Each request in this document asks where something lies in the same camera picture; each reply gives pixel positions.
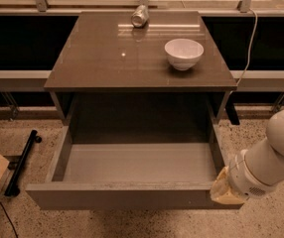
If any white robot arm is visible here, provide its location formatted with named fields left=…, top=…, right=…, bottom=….
left=211, top=110, right=284, bottom=204

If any metal window rail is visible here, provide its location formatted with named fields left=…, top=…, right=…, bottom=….
left=0, top=70, right=284, bottom=92

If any white ceramic bowl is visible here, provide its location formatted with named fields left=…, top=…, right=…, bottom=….
left=164, top=39, right=204, bottom=70

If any black metal bar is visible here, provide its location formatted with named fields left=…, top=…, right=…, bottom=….
left=4, top=130, right=42, bottom=196

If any grey top drawer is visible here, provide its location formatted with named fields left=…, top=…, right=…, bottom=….
left=26, top=117, right=231, bottom=210

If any silver tin can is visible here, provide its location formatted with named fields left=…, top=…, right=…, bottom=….
left=131, top=5, right=149, bottom=28

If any grey drawer cabinet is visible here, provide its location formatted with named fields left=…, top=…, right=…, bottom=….
left=44, top=11, right=238, bottom=127

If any white cable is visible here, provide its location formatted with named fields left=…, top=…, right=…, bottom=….
left=235, top=8, right=259, bottom=86

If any black cable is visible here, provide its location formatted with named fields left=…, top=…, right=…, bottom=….
left=0, top=171, right=21, bottom=238

